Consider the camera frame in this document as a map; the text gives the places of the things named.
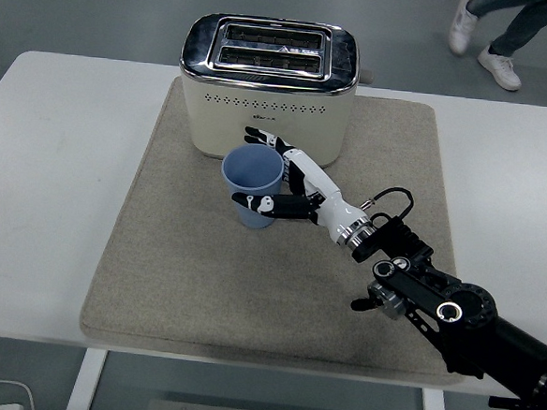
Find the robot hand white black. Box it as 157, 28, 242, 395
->
228, 124, 376, 245

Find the blue plastic cup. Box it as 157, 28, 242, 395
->
216, 140, 286, 233

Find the cream toaster chrome top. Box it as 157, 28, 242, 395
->
170, 10, 379, 171

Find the beige felt table mat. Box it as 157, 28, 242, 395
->
76, 71, 490, 388

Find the black table control panel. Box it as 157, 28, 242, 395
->
487, 396, 540, 410

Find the person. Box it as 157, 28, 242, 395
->
444, 0, 547, 95

